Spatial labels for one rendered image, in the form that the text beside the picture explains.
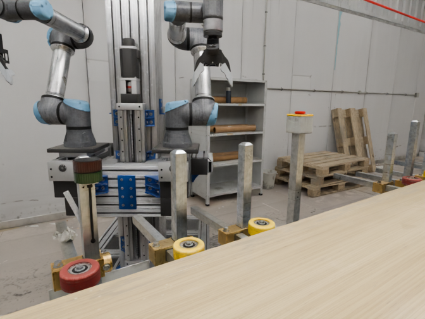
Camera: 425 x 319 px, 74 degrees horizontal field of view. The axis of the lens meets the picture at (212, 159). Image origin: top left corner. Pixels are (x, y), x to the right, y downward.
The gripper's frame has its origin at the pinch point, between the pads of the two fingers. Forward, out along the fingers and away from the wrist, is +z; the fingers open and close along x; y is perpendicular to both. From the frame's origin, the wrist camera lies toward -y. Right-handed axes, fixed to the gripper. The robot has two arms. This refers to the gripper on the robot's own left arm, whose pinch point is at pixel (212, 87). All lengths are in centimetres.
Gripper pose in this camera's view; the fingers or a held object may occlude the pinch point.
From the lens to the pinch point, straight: 112.6
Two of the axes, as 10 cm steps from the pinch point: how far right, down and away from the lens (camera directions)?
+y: -0.2, -2.0, 9.8
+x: -10.0, -0.1, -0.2
